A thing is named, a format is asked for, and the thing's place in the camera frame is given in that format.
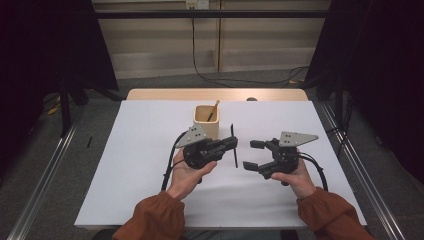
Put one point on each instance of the black metal crossbar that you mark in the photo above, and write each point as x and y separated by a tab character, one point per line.
200	14

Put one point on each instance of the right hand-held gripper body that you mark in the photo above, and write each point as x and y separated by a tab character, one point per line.
286	156

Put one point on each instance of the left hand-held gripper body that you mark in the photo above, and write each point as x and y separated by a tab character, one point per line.
200	153

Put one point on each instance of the white wall socket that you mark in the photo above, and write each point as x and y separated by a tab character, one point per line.
196	4

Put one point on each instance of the aluminium floor rail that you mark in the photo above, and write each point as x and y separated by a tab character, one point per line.
43	180
363	180

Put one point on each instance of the person's right hand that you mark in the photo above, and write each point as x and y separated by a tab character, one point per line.
300	183

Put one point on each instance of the white table sheet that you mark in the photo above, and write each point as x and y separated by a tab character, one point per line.
133	166

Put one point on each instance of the cream square cup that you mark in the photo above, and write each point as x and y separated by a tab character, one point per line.
211	128

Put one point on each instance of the person's left hand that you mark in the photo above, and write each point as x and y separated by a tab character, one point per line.
183	180

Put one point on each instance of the black curtain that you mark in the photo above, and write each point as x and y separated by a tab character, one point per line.
40	60
383	83

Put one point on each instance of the wooden wall post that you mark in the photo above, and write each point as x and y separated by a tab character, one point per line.
219	40

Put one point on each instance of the thin black makeup brush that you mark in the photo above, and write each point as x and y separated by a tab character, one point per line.
235	158

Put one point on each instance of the black metal stand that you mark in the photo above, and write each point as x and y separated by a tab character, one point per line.
65	110

